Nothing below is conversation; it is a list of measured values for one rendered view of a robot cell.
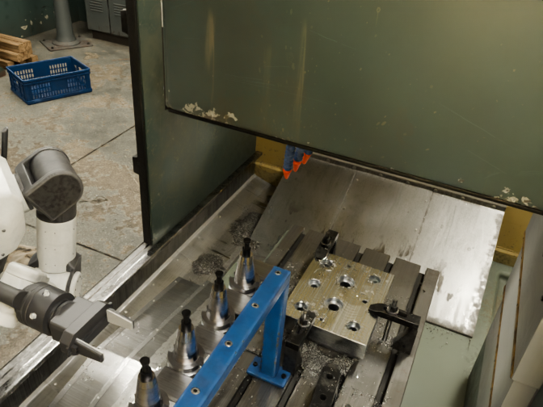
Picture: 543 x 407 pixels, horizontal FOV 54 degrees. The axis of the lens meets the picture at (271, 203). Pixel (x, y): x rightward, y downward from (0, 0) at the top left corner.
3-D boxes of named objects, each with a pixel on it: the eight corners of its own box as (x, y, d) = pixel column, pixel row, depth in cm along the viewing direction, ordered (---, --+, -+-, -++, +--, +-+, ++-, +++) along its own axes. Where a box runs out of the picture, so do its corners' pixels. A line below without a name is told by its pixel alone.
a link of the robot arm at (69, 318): (64, 333, 93) (13, 308, 96) (72, 368, 98) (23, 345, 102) (111, 289, 102) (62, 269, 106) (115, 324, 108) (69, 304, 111)
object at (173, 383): (141, 388, 87) (141, 384, 87) (160, 365, 91) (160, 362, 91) (178, 405, 85) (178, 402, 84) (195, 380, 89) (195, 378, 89)
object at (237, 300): (209, 304, 104) (209, 301, 104) (222, 287, 108) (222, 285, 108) (241, 316, 102) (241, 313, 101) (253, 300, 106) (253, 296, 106)
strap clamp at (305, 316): (281, 371, 130) (287, 329, 121) (301, 335, 140) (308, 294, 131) (294, 377, 129) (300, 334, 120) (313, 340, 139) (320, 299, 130)
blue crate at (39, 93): (26, 106, 447) (21, 81, 435) (8, 90, 472) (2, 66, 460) (95, 92, 483) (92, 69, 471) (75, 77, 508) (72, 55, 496)
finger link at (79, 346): (105, 362, 96) (77, 349, 98) (103, 350, 94) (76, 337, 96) (99, 368, 95) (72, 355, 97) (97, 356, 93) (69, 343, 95)
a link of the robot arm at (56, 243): (37, 275, 140) (35, 201, 130) (86, 282, 141) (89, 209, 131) (18, 302, 130) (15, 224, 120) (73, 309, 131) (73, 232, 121)
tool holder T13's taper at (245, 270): (248, 289, 106) (250, 263, 102) (229, 281, 107) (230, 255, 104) (259, 277, 109) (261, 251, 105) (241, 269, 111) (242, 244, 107)
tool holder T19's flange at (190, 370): (191, 383, 89) (191, 374, 88) (161, 369, 91) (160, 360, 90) (210, 357, 94) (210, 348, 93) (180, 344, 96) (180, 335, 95)
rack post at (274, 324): (246, 373, 128) (252, 282, 112) (255, 358, 133) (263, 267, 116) (283, 389, 125) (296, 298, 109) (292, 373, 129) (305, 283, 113)
